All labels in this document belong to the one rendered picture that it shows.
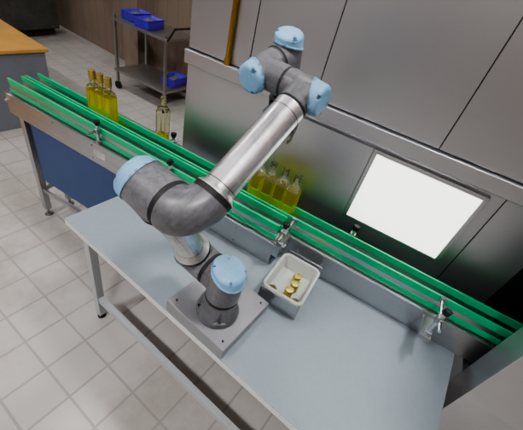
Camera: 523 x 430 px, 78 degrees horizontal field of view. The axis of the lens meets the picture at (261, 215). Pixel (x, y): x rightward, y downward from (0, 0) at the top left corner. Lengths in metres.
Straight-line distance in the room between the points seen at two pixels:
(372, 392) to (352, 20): 1.27
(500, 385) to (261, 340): 0.80
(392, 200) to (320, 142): 0.38
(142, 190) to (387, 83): 0.94
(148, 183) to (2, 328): 1.68
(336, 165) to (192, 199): 0.86
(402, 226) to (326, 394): 0.71
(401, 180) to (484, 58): 0.45
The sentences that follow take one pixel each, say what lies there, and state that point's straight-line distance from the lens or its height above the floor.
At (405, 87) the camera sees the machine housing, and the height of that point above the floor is 1.55.
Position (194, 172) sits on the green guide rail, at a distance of 1.56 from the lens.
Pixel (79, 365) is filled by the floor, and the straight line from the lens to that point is 2.04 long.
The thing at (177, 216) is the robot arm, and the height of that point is 1.37.
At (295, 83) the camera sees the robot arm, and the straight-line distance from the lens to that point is 0.77.
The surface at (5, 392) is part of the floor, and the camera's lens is 2.07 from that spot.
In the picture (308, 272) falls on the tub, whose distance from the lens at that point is 1.41.
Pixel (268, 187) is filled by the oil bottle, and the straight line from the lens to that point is 1.39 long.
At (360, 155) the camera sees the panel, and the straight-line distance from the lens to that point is 1.35.
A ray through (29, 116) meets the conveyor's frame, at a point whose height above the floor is 0.81.
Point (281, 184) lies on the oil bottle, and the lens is 1.35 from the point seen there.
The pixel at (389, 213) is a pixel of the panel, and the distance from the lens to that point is 1.43.
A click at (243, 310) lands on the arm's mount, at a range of 1.22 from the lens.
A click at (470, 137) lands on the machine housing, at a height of 1.47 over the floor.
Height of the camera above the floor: 1.80
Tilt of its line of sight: 39 degrees down
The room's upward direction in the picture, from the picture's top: 16 degrees clockwise
